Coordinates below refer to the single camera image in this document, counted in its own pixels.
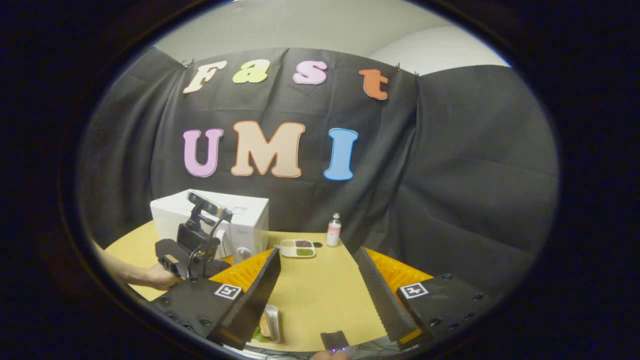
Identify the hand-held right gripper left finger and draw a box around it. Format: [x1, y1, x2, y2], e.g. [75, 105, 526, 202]
[141, 248, 282, 352]

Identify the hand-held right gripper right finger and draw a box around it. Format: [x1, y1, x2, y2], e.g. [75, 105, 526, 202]
[358, 247, 501, 352]

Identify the sandwich with green lettuce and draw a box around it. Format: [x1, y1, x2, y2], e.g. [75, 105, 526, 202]
[251, 312, 273, 343]

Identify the white microwave oven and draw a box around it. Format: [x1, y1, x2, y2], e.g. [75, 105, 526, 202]
[150, 189, 270, 265]

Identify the divided plate of food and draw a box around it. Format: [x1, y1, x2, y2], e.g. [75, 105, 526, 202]
[279, 239, 317, 259]

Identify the white rectangular tray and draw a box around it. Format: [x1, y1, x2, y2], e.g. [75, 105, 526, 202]
[263, 304, 282, 344]

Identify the black device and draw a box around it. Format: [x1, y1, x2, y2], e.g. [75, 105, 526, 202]
[320, 330, 350, 352]

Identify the small pink label bottle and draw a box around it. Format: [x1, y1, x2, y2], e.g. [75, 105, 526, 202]
[326, 213, 343, 248]

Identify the black backdrop cloth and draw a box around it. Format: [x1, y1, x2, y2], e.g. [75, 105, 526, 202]
[77, 47, 560, 301]

